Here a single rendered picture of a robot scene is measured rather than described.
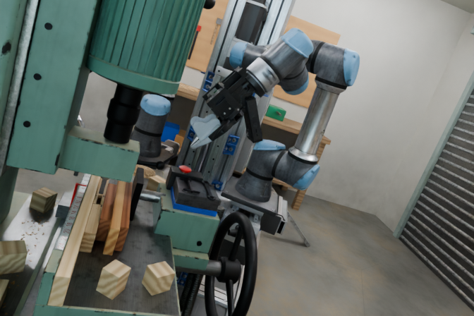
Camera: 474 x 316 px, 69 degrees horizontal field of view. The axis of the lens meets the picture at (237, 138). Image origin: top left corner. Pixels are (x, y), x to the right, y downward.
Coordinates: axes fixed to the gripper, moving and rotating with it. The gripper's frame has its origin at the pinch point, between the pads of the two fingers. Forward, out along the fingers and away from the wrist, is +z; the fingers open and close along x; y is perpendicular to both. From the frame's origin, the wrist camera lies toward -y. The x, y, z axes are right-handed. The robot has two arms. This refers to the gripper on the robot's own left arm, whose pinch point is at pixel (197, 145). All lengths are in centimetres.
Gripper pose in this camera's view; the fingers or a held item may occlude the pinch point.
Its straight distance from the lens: 82.5
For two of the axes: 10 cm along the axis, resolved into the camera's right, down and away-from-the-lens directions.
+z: -7.4, 6.7, 0.2
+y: -6.2, -6.7, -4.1
